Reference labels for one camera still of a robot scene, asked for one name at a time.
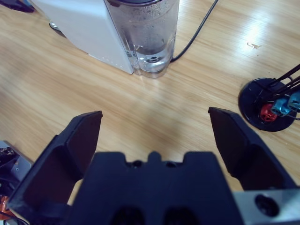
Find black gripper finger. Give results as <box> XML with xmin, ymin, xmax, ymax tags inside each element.
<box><xmin>7</xmin><ymin>110</ymin><xmax>104</xmax><ymax>223</ymax></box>
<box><xmin>208</xmin><ymin>107</ymin><xmax>297</xmax><ymax>191</ymax></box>

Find red coffee capsule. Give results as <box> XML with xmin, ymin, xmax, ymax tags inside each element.
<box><xmin>260</xmin><ymin>103</ymin><xmax>278</xmax><ymax>122</ymax></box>

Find white capsule coffee machine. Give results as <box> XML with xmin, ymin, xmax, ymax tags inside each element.
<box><xmin>30</xmin><ymin>0</ymin><xmax>141</xmax><ymax>75</ymax></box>

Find black capsule holder with rods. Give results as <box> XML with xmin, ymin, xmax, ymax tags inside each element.
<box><xmin>238</xmin><ymin>63</ymin><xmax>300</xmax><ymax>132</ymax></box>

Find clear water tank black lid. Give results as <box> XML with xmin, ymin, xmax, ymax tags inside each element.
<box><xmin>104</xmin><ymin>0</ymin><xmax>180</xmax><ymax>79</ymax></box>

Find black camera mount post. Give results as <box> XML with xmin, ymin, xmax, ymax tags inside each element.
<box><xmin>0</xmin><ymin>146</ymin><xmax>18</xmax><ymax>169</ymax></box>

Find orange wires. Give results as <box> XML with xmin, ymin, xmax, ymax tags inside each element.
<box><xmin>0</xmin><ymin>195</ymin><xmax>11</xmax><ymax>215</ymax></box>

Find black machine power cable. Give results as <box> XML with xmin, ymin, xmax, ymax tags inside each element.
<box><xmin>170</xmin><ymin>0</ymin><xmax>220</xmax><ymax>63</ymax></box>

